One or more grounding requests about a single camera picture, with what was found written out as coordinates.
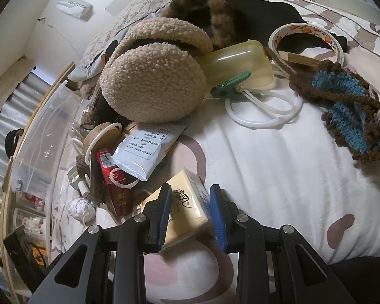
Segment beige fluffy earmuffs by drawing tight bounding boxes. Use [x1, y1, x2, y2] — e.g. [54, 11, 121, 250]
[99, 17, 213, 123]

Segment large tape ring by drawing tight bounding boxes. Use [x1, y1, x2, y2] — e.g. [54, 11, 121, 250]
[268, 22, 345, 67]

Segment cork lid with ring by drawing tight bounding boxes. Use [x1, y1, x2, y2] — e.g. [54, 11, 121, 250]
[83, 122, 123, 166]

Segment yellow translucent plastic case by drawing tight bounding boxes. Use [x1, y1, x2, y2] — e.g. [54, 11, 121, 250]
[196, 40, 275, 89]

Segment green clothes peg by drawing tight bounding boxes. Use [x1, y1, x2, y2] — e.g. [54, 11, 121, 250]
[210, 71, 251, 99]

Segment wooden bedside shelf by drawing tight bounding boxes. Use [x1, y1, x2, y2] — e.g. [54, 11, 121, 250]
[0, 62, 75, 303]

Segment white flat board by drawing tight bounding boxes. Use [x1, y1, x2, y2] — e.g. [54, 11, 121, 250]
[329, 0, 378, 18]

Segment grey curtain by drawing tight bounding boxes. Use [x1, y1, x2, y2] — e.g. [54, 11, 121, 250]
[0, 72, 50, 178]

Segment yellow tissue packet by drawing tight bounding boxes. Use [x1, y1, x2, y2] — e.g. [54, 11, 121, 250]
[139, 167, 215, 254]

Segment wooden block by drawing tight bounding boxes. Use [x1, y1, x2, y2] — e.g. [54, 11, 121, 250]
[278, 51, 322, 70]

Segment white silicone ring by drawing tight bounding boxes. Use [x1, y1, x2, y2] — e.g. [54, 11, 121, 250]
[224, 86, 304, 130]

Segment white foil pouch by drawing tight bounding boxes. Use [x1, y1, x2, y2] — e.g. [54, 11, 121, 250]
[111, 122, 188, 182]

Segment blue brown crochet piece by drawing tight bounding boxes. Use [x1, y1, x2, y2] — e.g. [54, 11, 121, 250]
[265, 47, 380, 163]

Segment wall tissue pack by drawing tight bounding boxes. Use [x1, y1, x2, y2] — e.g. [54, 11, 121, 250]
[56, 0, 92, 18]

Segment red cigarette box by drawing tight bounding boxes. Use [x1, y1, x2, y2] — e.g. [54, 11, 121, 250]
[97, 148, 133, 219]

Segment grey quilt blanket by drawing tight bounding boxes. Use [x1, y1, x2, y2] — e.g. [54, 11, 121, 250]
[68, 0, 172, 82]

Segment clear plastic storage bin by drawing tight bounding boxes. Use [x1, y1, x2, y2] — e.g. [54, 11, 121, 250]
[11, 82, 89, 265]

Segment white paper ball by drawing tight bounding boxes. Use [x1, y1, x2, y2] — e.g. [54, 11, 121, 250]
[68, 198, 96, 225]

